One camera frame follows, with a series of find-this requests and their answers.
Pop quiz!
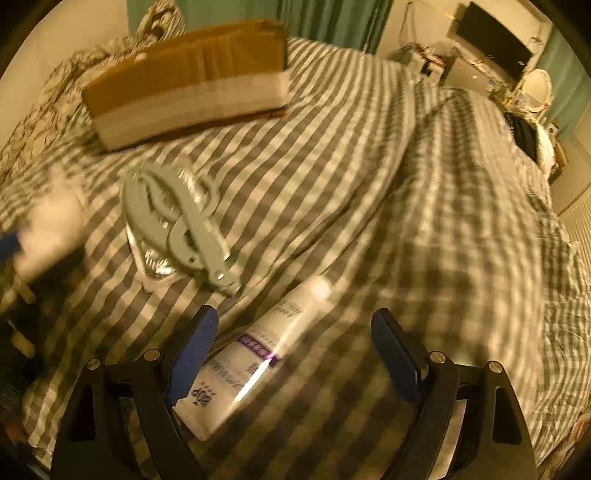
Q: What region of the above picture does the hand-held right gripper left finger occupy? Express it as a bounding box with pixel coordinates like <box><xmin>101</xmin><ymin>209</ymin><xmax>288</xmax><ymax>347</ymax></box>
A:
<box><xmin>50</xmin><ymin>305</ymin><xmax>219</xmax><ymax>480</ymax></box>

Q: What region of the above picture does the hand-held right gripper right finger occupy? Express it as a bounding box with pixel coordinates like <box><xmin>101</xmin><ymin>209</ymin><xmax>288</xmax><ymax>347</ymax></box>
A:
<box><xmin>371</xmin><ymin>308</ymin><xmax>539</xmax><ymax>480</ymax></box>

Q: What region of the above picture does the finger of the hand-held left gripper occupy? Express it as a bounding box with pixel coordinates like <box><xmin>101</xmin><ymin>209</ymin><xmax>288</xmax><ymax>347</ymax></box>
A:
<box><xmin>0</xmin><ymin>231</ymin><xmax>24</xmax><ymax>273</ymax></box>

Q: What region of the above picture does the white cream tube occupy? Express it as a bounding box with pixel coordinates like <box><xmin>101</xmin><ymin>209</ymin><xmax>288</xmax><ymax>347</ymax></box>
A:
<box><xmin>172</xmin><ymin>275</ymin><xmax>331</xmax><ymax>442</ymax></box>

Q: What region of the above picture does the cardboard box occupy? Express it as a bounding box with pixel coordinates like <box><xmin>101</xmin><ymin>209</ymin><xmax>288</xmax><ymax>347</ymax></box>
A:
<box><xmin>82</xmin><ymin>19</ymin><xmax>291</xmax><ymax>151</ymax></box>

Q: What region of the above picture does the grey checkered bed cover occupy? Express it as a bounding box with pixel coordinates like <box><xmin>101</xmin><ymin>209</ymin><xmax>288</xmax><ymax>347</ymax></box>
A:
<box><xmin>0</xmin><ymin>37</ymin><xmax>591</xmax><ymax>480</ymax></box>

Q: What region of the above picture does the floral patterned pillow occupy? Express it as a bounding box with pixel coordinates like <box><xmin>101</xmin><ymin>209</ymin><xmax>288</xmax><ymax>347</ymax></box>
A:
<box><xmin>0</xmin><ymin>0</ymin><xmax>185</xmax><ymax>185</ymax></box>

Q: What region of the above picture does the dark clothes pile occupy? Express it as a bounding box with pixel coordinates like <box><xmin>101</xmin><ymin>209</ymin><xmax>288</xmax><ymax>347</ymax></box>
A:
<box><xmin>503</xmin><ymin>111</ymin><xmax>546</xmax><ymax>162</ymax></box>

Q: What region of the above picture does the cluttered dresser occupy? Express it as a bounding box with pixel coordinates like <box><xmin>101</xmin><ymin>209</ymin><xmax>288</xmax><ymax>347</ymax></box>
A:
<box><xmin>392</xmin><ymin>39</ymin><xmax>513</xmax><ymax>102</ymax></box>

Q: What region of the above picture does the white oval mirror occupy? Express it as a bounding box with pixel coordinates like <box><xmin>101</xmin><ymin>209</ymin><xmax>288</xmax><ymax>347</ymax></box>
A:
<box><xmin>519</xmin><ymin>68</ymin><xmax>553</xmax><ymax>114</ymax></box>

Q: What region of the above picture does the black television screen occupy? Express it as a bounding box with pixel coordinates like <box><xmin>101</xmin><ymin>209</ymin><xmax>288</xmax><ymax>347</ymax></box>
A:
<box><xmin>454</xmin><ymin>1</ymin><xmax>534</xmax><ymax>80</ymax></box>

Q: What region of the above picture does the green curtain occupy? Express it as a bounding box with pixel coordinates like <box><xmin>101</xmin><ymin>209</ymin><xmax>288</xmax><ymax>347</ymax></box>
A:
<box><xmin>127</xmin><ymin>0</ymin><xmax>394</xmax><ymax>55</ymax></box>

